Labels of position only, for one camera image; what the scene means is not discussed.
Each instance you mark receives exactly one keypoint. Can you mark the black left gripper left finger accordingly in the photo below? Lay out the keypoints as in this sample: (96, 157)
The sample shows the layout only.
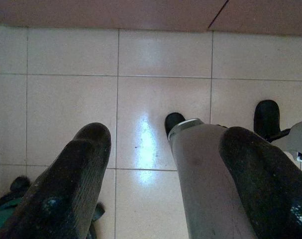
(66, 186)

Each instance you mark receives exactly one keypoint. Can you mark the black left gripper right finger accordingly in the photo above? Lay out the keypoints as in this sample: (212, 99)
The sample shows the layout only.
(265, 186)

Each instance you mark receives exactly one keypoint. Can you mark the brown cabinet front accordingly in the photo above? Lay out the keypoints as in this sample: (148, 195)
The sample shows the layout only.
(116, 12)

